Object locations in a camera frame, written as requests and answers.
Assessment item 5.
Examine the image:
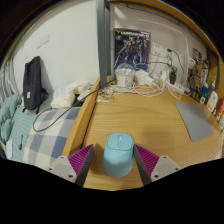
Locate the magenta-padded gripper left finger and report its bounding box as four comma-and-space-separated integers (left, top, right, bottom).
45, 143, 95, 187

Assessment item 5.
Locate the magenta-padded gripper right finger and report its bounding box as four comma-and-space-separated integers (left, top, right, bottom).
133, 143, 183, 186

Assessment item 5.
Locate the light blue computer mouse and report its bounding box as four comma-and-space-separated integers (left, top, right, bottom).
102, 132, 135, 178

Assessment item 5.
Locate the grey mouse pad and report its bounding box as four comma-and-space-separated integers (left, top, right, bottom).
174, 100, 214, 143

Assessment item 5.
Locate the bed with plaid bedding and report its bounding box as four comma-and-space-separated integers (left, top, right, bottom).
0, 59, 83, 171

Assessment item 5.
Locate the white tissue pack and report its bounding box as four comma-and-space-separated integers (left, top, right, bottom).
49, 81, 91, 109

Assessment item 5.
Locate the white power strip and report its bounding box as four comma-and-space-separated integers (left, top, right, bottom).
166, 81, 188, 96

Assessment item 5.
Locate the clear plastic bag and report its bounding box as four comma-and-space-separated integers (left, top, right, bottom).
96, 88, 114, 104

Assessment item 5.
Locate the blue bottle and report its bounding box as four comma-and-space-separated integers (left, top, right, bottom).
201, 82, 209, 98

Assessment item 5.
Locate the black backpack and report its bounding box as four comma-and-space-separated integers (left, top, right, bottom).
22, 55, 49, 113

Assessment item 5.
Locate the metal cup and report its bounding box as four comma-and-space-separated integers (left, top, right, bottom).
168, 66, 178, 85

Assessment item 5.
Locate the white charger block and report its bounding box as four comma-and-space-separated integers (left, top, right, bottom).
134, 69, 155, 87

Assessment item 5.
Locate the brown tree figurine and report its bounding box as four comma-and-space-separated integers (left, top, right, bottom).
189, 58, 209, 93

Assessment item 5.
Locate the clear round jar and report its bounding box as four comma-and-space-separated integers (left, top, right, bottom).
114, 62, 136, 88

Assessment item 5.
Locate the robot model kit box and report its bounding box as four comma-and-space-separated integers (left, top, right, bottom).
113, 27, 152, 72

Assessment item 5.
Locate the black cable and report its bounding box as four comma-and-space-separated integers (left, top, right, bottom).
32, 77, 118, 133

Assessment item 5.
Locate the white wall outlet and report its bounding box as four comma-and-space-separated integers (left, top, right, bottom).
151, 43, 166, 64

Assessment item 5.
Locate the dark metal desk frame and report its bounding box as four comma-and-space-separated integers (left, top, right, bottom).
96, 0, 113, 88

